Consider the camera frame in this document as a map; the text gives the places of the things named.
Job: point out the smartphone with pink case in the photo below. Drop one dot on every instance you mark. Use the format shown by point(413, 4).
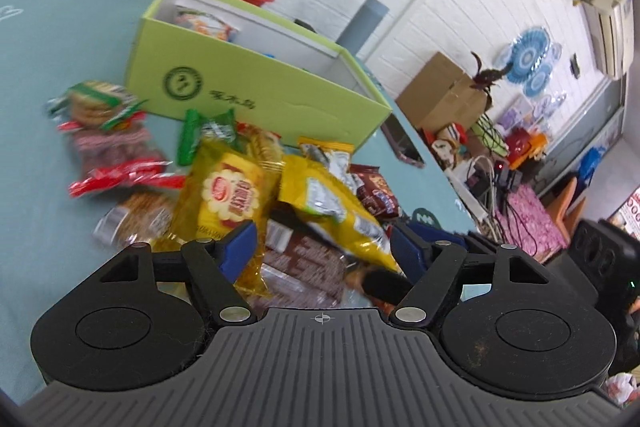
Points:
point(402, 142)

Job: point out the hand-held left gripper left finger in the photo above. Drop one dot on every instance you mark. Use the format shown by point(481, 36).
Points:
point(239, 247)

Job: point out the yellow cracker packet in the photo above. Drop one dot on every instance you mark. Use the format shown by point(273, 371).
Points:
point(227, 197)

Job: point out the black power adapters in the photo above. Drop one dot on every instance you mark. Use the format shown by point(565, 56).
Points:
point(507, 179)

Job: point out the white orange snack packet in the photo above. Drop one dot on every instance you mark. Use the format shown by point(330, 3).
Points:
point(207, 24)

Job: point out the brown chocolate packet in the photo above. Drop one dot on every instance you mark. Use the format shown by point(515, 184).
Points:
point(305, 267)

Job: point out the red toy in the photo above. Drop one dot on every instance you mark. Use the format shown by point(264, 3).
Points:
point(519, 143)

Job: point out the green candy packet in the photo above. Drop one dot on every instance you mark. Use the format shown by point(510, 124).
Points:
point(192, 137)

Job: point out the teal tablecloth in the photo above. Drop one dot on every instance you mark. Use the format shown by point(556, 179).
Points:
point(50, 37)

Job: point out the orange-edged grey snack packet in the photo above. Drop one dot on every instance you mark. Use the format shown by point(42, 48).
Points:
point(330, 157)

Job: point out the dark red feather ornament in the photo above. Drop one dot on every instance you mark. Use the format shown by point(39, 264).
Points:
point(487, 79)

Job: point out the red-ended snack packet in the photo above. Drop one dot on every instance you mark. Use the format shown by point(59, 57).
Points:
point(115, 152)

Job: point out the white power strip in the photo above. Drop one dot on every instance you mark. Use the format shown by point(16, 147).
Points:
point(470, 197)

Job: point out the green biscuit packet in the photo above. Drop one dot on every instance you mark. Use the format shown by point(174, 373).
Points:
point(95, 104)

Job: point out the red-ended pastry packet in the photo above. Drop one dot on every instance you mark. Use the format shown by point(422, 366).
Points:
point(262, 144)

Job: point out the black wall socket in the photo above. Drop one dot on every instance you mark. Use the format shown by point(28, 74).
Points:
point(575, 67)

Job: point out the brown cardboard box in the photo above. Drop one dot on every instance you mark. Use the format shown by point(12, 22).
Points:
point(440, 92)

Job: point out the blue decorative wall plates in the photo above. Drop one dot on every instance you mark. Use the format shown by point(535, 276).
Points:
point(527, 52)

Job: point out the orange chair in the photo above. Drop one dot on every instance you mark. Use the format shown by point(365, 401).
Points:
point(567, 207)

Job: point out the plush toy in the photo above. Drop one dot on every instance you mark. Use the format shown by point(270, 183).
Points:
point(447, 149)

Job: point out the green cardboard box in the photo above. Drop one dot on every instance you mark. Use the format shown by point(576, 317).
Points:
point(225, 77)

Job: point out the purple floral cloth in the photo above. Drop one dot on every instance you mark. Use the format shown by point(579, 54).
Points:
point(532, 217)

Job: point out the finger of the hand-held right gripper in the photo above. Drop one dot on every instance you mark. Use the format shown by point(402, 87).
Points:
point(382, 284)
point(435, 234)

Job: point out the large yellow snack packet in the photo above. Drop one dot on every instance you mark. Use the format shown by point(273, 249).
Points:
point(330, 207)

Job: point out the grey tumbler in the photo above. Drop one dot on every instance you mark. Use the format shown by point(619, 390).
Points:
point(362, 24)

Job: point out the clear bread packet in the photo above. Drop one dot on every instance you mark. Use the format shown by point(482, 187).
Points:
point(137, 217)

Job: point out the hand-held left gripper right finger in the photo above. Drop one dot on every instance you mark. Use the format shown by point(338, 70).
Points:
point(407, 254)

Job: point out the white air conditioner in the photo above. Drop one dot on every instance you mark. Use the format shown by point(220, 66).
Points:
point(612, 22)

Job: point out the blue bag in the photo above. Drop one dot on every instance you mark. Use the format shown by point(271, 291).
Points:
point(594, 167)

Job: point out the dark red snack packet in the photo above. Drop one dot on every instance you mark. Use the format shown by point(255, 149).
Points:
point(375, 194)

